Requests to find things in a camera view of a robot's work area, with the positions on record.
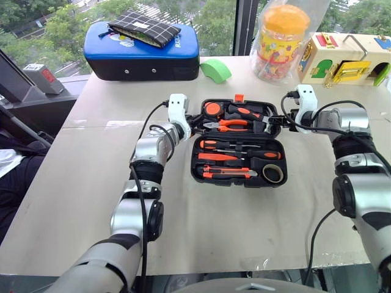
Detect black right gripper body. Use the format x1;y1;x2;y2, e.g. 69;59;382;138
284;109;302;132

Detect black orange screwdriver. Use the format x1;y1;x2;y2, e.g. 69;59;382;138
199;139;262;151
213;148;282;161

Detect jar of toys in bag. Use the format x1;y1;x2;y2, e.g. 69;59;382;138
248;0;333;85

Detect wooden latch busy box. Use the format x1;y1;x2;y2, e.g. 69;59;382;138
297;31;391;90

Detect hammer with black orange handle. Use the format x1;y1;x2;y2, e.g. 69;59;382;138
225;103;273;123

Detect orange handled pliers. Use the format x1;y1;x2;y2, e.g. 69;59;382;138
202;119;255;133

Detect black white grid pouch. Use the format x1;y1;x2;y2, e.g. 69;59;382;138
98;9;183;49

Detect black plastic tool case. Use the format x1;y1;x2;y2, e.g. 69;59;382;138
189;93;289;188

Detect grey rounded shape with chevron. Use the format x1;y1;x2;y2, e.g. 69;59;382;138
170;277;294;293

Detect toy jar with orange lid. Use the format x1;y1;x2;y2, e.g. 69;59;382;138
255;3;311;83

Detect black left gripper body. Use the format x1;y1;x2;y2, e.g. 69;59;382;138
183;114;197;137

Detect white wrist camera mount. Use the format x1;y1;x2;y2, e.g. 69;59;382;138
294;84;319;136
167;93;192;142

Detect black tape roll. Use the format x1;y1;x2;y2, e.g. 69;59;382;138
261;163;285;184

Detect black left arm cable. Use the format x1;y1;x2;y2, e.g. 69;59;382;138
129;101;175;279

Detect person in dark clothing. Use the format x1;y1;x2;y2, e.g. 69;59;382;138
0;128;52;244

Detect dark window frame pillar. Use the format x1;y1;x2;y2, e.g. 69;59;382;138
230;0;261;57

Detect grey box with red label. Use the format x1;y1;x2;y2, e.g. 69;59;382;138
22;63;66;96

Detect orange tester pen screwdriver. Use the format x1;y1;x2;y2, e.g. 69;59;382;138
197;152;246;162

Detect orange black utility knife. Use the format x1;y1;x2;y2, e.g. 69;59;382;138
196;164;259;181

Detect green arch foam block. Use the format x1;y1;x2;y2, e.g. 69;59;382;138
199;58;232;85

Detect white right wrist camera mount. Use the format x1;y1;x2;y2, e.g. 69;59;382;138
294;84;319;136

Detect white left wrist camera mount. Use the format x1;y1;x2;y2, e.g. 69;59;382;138
167;93;192;142

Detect blue and black padded case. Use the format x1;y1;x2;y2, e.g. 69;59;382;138
83;21;201;82

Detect orange black tape measure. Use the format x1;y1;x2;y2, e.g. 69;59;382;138
203;101;225;117

